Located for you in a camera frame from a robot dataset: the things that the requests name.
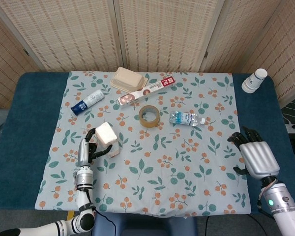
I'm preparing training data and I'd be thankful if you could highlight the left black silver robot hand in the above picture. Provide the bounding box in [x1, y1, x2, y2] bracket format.
[78, 127, 113, 168]

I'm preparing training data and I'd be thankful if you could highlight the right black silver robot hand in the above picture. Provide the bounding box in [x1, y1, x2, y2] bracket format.
[227, 126, 281, 178]

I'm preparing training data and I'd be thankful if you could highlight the floral tablecloth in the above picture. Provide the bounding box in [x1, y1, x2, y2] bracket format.
[34, 70, 251, 218]

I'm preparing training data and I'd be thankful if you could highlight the long white red wrap box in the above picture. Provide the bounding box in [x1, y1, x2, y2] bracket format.
[117, 76, 176, 108]

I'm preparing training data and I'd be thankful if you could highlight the white bottle with blue cap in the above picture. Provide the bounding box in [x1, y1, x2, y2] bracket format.
[70, 89, 105, 116]

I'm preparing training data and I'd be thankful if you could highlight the dark blue table cover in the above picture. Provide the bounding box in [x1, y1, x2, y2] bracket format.
[0, 71, 293, 217]

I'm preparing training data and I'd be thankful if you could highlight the brown packing tape roll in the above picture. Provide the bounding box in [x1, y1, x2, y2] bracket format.
[138, 105, 160, 128]

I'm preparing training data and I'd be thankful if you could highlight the stack of white paper cups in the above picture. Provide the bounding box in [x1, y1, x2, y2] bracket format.
[241, 68, 267, 93]

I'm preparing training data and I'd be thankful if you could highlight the clear plastic water bottle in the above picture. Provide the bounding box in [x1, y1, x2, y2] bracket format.
[169, 110, 206, 126]

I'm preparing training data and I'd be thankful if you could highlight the beige lidded food container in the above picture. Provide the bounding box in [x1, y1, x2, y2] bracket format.
[110, 66, 148, 93]

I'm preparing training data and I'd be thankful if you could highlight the woven folding screen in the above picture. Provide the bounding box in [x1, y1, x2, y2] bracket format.
[0, 0, 295, 109]

